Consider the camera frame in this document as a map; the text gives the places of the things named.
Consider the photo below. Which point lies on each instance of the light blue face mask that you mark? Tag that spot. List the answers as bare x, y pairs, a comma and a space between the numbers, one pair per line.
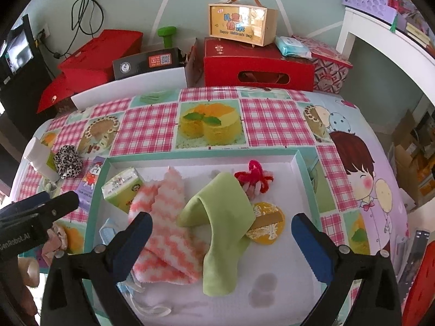
105, 231

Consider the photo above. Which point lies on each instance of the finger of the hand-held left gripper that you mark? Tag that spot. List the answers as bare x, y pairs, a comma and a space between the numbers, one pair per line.
27, 203
57, 207

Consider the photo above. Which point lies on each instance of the leopard print scrunchie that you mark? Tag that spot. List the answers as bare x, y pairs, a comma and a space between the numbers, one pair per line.
68, 163

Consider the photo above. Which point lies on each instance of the black monitor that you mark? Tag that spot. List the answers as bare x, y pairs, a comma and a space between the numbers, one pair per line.
18, 51

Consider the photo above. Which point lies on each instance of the pink scrunchie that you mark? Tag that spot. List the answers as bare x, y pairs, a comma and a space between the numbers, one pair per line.
54, 244

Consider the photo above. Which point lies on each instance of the black box with orange label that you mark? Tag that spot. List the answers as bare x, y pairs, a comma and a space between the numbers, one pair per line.
146, 61

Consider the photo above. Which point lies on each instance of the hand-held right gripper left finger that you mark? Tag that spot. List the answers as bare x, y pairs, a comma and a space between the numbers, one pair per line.
136, 244

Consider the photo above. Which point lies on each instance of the white bottle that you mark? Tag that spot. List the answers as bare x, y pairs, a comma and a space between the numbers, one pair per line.
39, 156

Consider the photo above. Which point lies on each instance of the white shelf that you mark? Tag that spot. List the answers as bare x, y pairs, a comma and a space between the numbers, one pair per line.
367, 30

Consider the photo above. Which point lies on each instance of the purple tissue packet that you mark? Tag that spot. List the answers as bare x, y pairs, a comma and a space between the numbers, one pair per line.
90, 180

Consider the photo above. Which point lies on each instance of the white board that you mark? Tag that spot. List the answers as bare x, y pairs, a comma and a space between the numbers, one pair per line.
136, 85

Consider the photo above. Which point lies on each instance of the light green cloth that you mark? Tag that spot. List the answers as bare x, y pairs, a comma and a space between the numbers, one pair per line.
221, 217

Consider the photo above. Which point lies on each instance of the red plastic stool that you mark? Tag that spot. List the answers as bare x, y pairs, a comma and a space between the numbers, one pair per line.
421, 292

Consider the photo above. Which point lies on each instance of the printed checkered tablecloth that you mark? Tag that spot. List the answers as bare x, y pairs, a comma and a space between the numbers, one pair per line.
153, 125

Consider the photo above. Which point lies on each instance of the green tissue packet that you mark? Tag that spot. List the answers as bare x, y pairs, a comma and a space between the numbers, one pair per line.
122, 190

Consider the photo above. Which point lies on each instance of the pink white striped towel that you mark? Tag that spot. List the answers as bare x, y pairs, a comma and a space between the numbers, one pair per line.
166, 217

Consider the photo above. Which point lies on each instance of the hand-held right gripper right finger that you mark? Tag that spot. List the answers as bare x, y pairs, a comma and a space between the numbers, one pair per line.
311, 248

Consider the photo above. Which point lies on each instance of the red white patterned box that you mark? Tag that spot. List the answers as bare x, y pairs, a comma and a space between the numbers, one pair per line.
331, 68

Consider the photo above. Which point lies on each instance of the yellow round pouch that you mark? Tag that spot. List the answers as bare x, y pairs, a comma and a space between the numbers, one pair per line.
266, 227

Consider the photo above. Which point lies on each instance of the red gift box with cutout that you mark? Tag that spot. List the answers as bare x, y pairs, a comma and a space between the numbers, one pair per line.
238, 62

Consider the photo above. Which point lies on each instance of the wet wipes pack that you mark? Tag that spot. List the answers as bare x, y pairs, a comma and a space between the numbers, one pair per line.
292, 46

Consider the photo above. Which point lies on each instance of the red knitted octopus toy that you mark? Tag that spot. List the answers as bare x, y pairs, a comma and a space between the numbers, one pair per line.
255, 176

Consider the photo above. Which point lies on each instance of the beige translucent roll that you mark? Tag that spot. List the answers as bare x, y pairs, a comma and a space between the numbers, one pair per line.
29, 270

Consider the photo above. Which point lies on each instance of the cardboard boxes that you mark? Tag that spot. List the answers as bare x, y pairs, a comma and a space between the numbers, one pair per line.
407, 156

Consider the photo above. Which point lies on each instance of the white tray with teal rim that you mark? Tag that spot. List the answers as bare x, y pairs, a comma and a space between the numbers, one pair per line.
278, 278

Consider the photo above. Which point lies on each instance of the green dumbbell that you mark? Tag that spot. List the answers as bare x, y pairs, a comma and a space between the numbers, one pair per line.
167, 37

